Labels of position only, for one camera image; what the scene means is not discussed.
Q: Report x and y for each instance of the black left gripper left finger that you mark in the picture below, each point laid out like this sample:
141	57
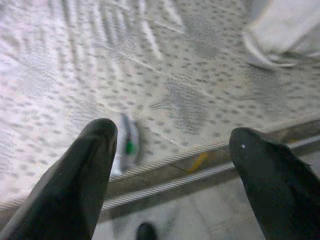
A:
62	195

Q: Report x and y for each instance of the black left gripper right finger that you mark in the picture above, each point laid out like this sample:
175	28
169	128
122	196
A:
280	195

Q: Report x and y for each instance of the white plastic wrapper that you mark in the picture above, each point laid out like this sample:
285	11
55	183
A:
128	140

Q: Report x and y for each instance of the white pillow with green tree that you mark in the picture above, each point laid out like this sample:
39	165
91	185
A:
287	25

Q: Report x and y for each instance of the grey quilted spotted mattress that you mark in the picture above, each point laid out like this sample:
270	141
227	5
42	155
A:
150	62

